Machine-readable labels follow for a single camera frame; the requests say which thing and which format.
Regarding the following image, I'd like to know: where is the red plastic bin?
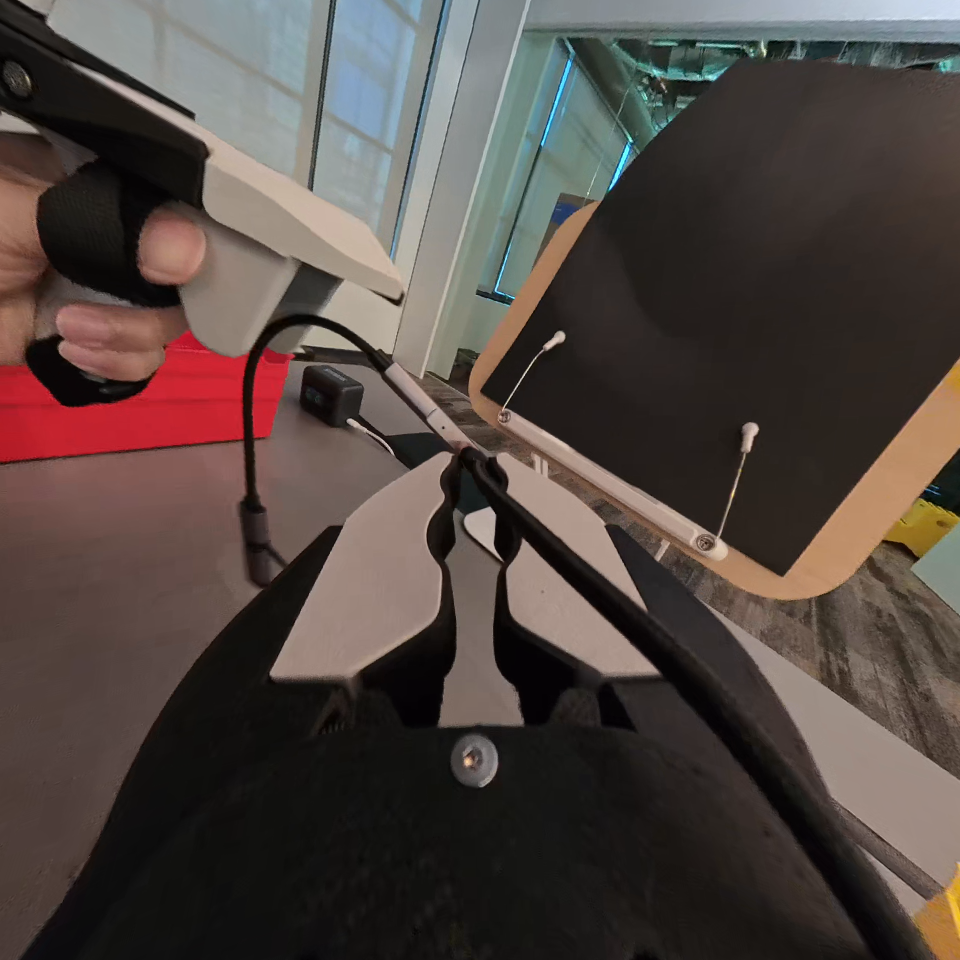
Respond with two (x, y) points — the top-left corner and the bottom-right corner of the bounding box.
(0, 330), (295, 464)

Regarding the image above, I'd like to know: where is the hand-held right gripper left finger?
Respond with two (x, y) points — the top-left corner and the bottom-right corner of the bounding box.
(267, 452), (459, 685)

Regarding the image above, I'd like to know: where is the grey usb hub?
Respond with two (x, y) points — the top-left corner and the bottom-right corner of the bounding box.
(382, 360), (481, 459)

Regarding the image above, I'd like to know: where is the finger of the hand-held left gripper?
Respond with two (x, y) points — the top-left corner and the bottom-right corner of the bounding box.
(71, 58), (406, 305)

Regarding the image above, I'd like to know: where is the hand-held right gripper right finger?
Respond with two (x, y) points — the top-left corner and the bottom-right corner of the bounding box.
(493, 452), (665, 682)

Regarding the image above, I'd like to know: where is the dark phone on table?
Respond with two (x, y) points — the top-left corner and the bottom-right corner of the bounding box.
(390, 431), (489, 511)

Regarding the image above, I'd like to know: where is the black charger cube with display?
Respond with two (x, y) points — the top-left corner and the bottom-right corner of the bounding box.
(300, 365), (366, 427)

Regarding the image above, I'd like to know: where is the person's left hand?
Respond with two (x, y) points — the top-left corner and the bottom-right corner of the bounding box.
(0, 135), (207, 384)

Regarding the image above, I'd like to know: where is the thin black hub cable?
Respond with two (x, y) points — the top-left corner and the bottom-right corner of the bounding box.
(238, 315), (395, 588)

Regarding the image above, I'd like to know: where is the wooden board with black panel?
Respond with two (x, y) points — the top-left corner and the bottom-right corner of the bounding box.
(468, 60), (960, 601)

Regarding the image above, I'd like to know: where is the black cable with blue plugs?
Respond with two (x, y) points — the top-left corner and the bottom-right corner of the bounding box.
(457, 446), (939, 960)

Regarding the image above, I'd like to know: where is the large window with blinds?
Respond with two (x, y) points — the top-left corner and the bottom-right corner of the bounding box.
(45, 0), (451, 256)

